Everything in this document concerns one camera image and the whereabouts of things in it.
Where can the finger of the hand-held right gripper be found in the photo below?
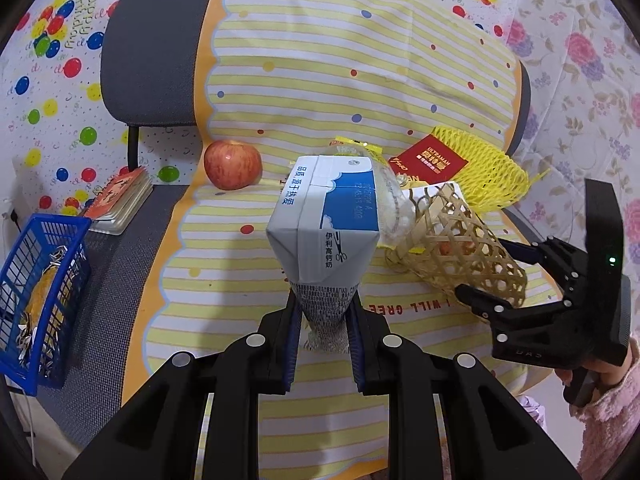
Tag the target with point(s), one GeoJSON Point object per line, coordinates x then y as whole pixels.
{"type": "Point", "coordinates": [545, 255]}
{"type": "Point", "coordinates": [490, 310]}

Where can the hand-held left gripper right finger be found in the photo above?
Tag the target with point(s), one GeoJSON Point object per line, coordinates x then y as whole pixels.
{"type": "Point", "coordinates": [356, 345]}

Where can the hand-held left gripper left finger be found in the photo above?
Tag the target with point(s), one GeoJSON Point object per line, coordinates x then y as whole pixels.
{"type": "Point", "coordinates": [289, 340]}

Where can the woven bamboo basket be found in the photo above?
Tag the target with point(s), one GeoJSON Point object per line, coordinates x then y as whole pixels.
{"type": "Point", "coordinates": [465, 240]}

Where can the blue and white milk carton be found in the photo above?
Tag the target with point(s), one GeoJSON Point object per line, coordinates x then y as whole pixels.
{"type": "Point", "coordinates": [320, 210]}

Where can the blue plastic basket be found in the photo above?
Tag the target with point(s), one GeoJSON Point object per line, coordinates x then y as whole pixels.
{"type": "Point", "coordinates": [75, 310]}

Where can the person's right hand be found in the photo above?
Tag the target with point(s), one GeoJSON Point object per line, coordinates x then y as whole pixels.
{"type": "Point", "coordinates": [617, 375]}

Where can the yellow foam net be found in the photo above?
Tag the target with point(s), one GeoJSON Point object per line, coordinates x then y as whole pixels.
{"type": "Point", "coordinates": [495, 175]}

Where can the clear bag with white filling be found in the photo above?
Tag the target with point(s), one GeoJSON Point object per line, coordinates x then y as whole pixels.
{"type": "Point", "coordinates": [397, 205]}

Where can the red card packet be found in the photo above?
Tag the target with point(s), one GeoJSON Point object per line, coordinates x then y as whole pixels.
{"type": "Point", "coordinates": [435, 160]}

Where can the floral print plastic sheet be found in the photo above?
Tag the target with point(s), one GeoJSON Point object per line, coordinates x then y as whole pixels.
{"type": "Point", "coordinates": [575, 85]}

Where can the red apple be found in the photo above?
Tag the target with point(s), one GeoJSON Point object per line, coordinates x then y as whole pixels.
{"type": "Point", "coordinates": [232, 165]}

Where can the crumpled foil snack wrapper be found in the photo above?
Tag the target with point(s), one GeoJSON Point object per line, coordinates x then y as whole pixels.
{"type": "Point", "coordinates": [47, 290]}

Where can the yellow striped plastic sheet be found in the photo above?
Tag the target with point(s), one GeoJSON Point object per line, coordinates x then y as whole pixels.
{"type": "Point", "coordinates": [325, 60]}

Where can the grey office chair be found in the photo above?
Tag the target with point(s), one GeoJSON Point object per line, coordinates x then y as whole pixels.
{"type": "Point", "coordinates": [150, 60]}

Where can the balloon print plastic sheet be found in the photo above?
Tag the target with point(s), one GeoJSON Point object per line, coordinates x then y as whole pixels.
{"type": "Point", "coordinates": [50, 110]}

